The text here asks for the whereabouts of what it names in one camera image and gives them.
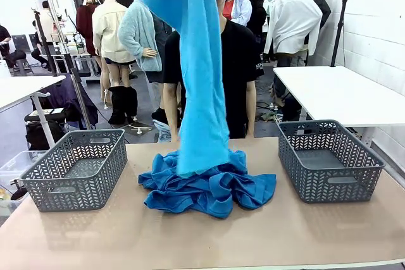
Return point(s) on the white table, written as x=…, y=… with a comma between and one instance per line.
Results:
x=19, y=88
x=341, y=93

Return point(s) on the light blue long garment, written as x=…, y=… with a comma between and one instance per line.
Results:
x=199, y=61

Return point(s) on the mannequin in white shirt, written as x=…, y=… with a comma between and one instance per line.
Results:
x=294, y=20

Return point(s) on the mannequin floor stand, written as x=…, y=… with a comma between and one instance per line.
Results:
x=139, y=128

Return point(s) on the dark purple cloth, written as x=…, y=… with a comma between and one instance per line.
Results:
x=68, y=99

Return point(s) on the person's left forearm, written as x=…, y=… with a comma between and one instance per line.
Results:
x=251, y=118

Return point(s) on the blue garment heap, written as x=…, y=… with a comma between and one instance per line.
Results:
x=196, y=194

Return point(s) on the mannequin in black jacket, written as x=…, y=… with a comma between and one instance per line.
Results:
x=322, y=7

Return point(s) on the seated person in dark clothes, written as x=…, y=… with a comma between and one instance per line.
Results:
x=36, y=40

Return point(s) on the black knob clamp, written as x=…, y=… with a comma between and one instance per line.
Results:
x=19, y=192

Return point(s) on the silver metal pole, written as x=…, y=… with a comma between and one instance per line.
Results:
x=54, y=14

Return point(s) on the black duffel bag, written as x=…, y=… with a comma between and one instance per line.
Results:
x=291, y=110

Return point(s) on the black backpack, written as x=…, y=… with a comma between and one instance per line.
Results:
x=41, y=134

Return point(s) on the person in black t-shirt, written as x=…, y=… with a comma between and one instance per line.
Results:
x=237, y=61

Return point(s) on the clear plastic bin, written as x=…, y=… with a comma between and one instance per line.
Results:
x=16, y=169

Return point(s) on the mannequin in maroon top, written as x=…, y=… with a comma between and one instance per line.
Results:
x=84, y=23

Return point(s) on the mannequin in black coat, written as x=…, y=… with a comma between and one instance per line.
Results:
x=257, y=14

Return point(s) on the black tripod stand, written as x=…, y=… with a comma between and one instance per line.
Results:
x=340, y=29

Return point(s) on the person's right forearm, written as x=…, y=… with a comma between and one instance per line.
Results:
x=171, y=121

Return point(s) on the person in black tee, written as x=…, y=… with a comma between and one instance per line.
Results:
x=3, y=37

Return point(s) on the cluttered work desk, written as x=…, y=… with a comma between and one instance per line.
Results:
x=76, y=52

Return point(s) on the black light stand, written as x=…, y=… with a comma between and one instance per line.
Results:
x=47, y=52

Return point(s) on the grey plastic lattice basket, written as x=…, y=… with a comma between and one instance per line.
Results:
x=79, y=194
x=316, y=187

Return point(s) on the mannequin in pale top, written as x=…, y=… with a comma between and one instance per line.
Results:
x=270, y=2

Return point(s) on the grey stool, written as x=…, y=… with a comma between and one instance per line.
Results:
x=20, y=61

